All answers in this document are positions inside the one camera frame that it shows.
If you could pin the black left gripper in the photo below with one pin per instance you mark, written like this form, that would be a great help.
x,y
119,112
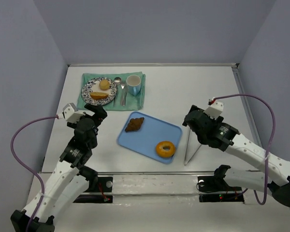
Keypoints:
x,y
96,112

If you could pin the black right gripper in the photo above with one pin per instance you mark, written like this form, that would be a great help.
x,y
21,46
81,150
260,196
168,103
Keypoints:
x,y
192,120

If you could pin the sliced baguette bread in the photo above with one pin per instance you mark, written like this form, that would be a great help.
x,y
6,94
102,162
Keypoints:
x,y
98,95

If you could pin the small round bun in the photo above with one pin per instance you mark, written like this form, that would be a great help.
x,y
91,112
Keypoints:
x,y
104,84

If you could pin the metal tongs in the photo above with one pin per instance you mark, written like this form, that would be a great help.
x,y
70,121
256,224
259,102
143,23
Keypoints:
x,y
192,147

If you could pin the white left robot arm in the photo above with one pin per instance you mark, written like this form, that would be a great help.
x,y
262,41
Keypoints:
x,y
71,176

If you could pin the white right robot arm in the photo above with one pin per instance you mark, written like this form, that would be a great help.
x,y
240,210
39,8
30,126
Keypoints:
x,y
272,174

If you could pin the green cloth napkin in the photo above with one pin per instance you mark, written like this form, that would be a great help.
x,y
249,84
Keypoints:
x,y
133,103

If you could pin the blue floral plate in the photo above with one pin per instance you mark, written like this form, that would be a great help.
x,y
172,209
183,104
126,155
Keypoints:
x,y
93,86

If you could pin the metal fork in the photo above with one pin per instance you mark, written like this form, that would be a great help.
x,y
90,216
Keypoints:
x,y
123,86

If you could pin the dark chocolate croissant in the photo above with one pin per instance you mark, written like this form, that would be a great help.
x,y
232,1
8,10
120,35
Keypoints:
x,y
134,124

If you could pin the metal spoon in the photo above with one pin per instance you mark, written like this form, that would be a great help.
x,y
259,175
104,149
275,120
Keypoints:
x,y
117,81

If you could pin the light blue mug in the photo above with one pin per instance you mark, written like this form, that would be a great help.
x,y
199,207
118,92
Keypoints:
x,y
134,83

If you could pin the orange bagel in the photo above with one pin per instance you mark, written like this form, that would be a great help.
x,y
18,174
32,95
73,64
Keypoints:
x,y
165,149

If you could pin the blue plastic tray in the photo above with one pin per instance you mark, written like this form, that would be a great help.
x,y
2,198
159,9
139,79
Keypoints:
x,y
152,131

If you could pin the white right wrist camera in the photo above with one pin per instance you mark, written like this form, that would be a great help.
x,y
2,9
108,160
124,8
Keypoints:
x,y
215,109

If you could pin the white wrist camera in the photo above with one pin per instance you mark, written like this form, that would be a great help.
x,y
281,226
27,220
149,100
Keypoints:
x,y
70,113
215,109

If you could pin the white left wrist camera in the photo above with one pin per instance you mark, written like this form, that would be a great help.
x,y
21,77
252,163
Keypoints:
x,y
70,113

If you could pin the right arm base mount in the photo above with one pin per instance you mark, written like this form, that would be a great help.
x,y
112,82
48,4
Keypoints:
x,y
214,189

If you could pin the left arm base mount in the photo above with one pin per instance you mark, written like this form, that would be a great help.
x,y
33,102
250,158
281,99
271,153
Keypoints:
x,y
99,191

